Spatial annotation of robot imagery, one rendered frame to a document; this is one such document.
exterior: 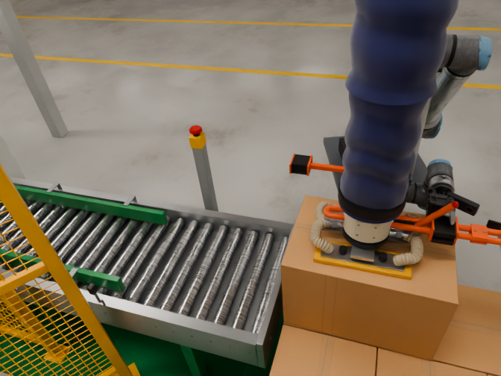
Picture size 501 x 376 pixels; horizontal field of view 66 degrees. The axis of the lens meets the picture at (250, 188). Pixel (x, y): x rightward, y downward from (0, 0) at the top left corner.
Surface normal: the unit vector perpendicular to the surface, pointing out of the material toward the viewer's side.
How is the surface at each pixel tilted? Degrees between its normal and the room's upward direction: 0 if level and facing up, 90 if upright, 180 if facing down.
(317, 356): 0
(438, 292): 0
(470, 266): 0
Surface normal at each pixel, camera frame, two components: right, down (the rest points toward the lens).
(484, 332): -0.08, -0.76
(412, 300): -0.32, 0.64
